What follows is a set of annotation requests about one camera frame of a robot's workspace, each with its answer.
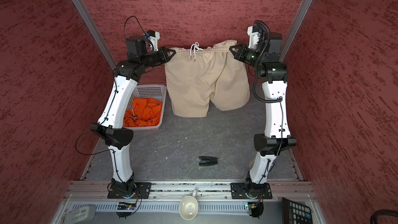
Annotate black cable coil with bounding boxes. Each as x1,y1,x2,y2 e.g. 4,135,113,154
369,209,398,224

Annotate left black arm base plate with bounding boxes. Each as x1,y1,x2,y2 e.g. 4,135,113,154
107,181,152,200

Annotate grey device on rail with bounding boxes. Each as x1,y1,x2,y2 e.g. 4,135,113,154
60,205,96,224

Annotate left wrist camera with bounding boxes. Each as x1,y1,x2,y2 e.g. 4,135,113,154
146,30,160,51

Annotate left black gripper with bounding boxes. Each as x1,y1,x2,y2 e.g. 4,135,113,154
140,46,175,68

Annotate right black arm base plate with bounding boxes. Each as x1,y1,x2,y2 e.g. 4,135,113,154
230,183,273,200

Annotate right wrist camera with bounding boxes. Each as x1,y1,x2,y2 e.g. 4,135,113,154
247,26,262,51

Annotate beige drawstring shorts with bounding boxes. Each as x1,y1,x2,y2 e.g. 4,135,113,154
165,40,250,118

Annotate black clip on table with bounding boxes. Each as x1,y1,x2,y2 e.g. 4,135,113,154
199,156,218,166

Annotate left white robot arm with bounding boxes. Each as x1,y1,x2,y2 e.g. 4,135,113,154
90,31,176,198

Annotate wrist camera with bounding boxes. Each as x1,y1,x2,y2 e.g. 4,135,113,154
247,26,262,51
146,30,160,51

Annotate black calculator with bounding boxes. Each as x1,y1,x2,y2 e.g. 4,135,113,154
282,198,313,224

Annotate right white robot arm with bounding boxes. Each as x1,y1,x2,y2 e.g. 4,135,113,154
230,26,296,200

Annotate white plastic laundry basket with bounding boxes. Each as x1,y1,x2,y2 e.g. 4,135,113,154
125,85,167,131

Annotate orange shorts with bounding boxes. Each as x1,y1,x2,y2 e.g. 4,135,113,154
123,97,163,128

